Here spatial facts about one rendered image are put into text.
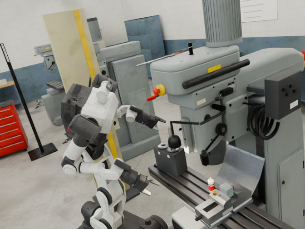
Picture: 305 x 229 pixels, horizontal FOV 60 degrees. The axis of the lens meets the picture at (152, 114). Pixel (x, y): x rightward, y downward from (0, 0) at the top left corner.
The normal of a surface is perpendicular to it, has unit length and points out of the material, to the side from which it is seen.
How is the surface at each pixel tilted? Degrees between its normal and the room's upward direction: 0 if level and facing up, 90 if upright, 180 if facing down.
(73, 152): 99
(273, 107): 90
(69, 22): 90
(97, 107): 31
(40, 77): 90
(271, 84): 90
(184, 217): 0
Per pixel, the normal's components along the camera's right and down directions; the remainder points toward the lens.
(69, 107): -0.11, 0.65
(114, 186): 0.69, -0.17
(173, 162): -0.71, 0.37
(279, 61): 0.53, 0.22
